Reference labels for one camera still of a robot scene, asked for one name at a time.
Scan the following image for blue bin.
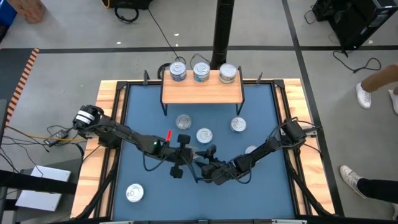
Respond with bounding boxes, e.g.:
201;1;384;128
0;0;18;27

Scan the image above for brown cardboard box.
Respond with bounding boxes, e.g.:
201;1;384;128
6;0;47;24

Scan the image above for black floor beam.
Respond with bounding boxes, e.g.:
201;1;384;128
0;169;78;196

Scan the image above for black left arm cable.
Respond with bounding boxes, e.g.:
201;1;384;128
142;152;165;172

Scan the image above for thick black cable loop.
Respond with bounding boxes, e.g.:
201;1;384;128
157;62;178;80

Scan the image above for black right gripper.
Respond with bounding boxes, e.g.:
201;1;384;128
195;144;240;186

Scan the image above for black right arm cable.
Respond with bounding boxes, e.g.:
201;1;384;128
228;167;253;185

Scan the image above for coiled black cable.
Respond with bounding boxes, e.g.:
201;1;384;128
114;5;140;24

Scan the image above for white flat box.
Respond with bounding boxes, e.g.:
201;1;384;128
14;164;72;212

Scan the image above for black power adapter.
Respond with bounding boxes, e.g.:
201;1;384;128
43;129;70;147

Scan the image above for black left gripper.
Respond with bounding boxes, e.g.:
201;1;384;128
163;134;200;179

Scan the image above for person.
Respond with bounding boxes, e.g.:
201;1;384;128
356;63;398;114
338;164;398;220

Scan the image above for hazard striped floor mat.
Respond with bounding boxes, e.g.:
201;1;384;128
0;47;40;125

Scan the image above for black floor box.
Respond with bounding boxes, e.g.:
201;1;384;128
101;0;154;10

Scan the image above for blue table mat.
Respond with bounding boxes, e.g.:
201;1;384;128
112;83;296;220

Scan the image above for wooden shelf black metal legs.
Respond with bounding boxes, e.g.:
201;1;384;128
159;61;246;116

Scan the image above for long black floor cable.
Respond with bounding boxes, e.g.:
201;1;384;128
146;7;187;68

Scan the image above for yellow floor cable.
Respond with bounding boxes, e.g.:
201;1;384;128
4;124;86;141

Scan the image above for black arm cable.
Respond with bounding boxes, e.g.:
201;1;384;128
228;167;253;185
142;152;165;172

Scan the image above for yellow label tuna can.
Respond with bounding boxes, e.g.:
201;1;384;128
175;113;193;131

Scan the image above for black equipment cabinet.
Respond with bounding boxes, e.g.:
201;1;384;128
312;0;398;51

